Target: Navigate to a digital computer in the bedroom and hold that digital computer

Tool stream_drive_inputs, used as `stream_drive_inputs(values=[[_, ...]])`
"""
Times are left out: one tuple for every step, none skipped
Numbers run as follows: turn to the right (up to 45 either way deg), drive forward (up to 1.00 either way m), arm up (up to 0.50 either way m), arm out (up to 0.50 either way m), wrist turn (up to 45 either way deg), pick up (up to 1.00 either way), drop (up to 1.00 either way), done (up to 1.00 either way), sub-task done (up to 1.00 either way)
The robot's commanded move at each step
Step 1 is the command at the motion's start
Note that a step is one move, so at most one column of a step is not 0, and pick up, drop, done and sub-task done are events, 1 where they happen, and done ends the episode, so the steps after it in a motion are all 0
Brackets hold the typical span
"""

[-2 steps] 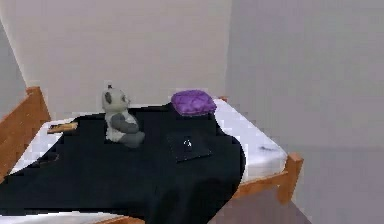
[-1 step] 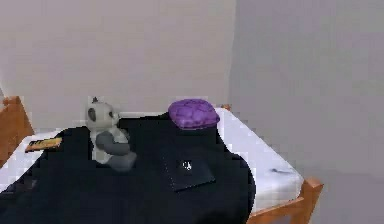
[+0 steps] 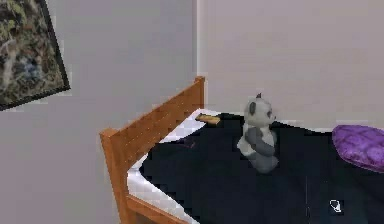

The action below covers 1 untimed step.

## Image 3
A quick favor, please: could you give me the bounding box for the grey and white panda toy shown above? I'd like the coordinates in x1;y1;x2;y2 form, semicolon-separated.
236;92;280;175

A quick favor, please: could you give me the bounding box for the small orange flat object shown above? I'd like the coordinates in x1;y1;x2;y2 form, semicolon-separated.
195;113;222;126

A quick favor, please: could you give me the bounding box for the wooden bed with dark blanket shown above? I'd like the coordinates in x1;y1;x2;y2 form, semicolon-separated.
99;76;384;224

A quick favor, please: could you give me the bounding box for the small white object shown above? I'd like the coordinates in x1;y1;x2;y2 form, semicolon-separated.
329;199;343;213

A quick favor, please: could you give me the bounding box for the black framed wall picture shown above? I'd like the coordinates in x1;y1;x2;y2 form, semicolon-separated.
0;0;72;112

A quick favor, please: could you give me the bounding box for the purple pillow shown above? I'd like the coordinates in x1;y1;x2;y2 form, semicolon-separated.
331;124;384;174

